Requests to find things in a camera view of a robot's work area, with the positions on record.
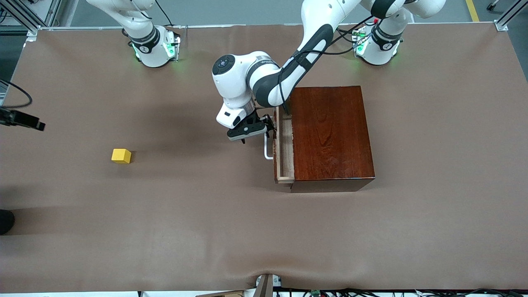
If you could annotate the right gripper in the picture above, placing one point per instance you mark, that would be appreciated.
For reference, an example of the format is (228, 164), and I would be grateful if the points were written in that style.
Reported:
(16, 118)

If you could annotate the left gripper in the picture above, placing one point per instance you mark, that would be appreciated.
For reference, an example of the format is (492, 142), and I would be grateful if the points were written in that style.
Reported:
(267, 122)

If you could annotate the yellow block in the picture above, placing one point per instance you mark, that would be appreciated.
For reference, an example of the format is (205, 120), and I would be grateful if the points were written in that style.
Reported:
(121, 156)

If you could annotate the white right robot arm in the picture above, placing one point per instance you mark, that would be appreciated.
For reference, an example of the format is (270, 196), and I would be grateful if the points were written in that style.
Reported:
(148, 49)

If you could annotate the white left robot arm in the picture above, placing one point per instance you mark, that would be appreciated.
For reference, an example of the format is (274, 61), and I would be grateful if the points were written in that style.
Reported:
(239, 78)

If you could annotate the dark wooden drawer cabinet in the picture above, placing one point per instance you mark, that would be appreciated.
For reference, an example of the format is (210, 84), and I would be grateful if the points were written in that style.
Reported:
(330, 136)

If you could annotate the black round object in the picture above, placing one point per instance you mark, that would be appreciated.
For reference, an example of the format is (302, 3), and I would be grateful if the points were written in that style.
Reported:
(5, 222)

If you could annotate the brown table cover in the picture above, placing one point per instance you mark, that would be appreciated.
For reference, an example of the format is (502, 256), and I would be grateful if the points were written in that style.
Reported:
(206, 227)

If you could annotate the black caster wheel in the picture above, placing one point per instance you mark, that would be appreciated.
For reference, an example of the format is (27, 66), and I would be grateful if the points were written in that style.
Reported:
(493, 5)

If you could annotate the aluminium frame profile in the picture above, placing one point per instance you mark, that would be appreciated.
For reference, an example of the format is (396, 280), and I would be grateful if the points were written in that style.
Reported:
(509, 16)
(20, 14)

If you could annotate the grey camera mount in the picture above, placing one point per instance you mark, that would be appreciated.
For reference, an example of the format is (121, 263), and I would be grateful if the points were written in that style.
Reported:
(266, 286)

